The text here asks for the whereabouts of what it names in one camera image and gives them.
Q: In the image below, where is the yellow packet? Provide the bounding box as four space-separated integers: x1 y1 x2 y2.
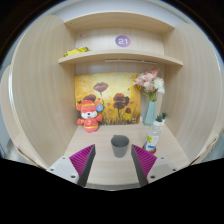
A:
63 46 92 58

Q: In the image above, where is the pale teal vase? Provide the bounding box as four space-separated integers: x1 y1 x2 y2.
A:
143 99 158 127

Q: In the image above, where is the yellow poppy flower painting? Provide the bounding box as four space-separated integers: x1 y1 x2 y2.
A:
74 72 142 126

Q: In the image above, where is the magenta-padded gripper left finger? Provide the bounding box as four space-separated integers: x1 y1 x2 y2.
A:
46 144 97 188

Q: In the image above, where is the pink and white flower bouquet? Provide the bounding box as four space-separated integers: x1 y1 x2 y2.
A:
133 68 166 103

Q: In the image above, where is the light wooden shelf board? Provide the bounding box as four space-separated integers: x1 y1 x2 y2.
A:
63 11 175 34
58 49 184 67

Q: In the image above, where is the round purple sticker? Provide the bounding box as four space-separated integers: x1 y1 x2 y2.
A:
114 34 132 48

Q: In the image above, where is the clear plastic drink bottle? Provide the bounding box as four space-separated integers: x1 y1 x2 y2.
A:
144 120 163 153

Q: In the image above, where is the slim white light bar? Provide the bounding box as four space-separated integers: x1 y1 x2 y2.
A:
104 58 158 66

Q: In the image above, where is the grey plastic cup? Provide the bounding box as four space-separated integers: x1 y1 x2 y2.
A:
110 134 130 159

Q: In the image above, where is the red plush toy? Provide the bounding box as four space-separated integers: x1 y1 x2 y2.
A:
75 99 104 134

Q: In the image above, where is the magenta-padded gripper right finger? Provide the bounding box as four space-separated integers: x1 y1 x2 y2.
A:
130 144 180 188

